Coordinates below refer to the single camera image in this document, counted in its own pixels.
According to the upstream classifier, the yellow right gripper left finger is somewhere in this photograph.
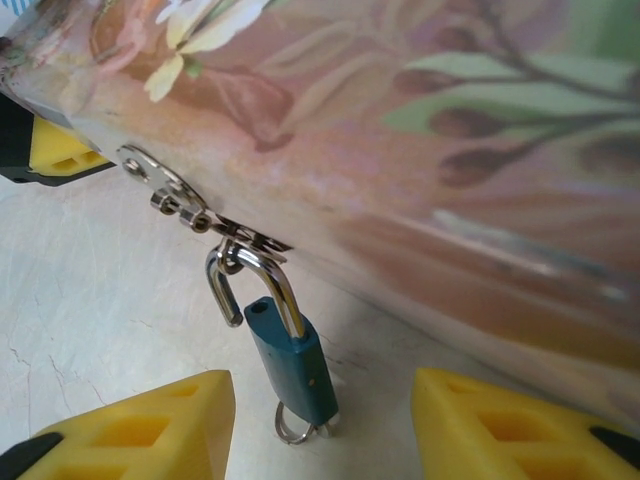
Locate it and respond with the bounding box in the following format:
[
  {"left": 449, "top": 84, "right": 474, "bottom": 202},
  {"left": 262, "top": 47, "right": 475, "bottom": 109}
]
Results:
[{"left": 0, "top": 369, "right": 236, "bottom": 480}]

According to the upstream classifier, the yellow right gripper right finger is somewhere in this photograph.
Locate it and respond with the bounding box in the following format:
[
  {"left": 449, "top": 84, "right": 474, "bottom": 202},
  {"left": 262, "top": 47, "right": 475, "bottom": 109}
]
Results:
[{"left": 410, "top": 367, "right": 640, "bottom": 480}]

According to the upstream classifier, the teal padlock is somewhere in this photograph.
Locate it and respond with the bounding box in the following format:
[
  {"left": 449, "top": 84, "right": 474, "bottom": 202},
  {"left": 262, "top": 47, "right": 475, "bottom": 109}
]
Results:
[{"left": 204, "top": 238, "right": 342, "bottom": 425}]

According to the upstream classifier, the silver hasp latch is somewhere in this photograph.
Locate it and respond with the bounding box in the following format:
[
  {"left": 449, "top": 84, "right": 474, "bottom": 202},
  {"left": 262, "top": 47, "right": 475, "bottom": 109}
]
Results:
[{"left": 115, "top": 143, "right": 294, "bottom": 265}]

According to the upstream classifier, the floral tin box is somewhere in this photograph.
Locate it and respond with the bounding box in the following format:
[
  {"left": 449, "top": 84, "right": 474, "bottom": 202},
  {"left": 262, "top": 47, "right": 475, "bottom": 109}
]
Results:
[{"left": 0, "top": 0, "right": 640, "bottom": 404}]

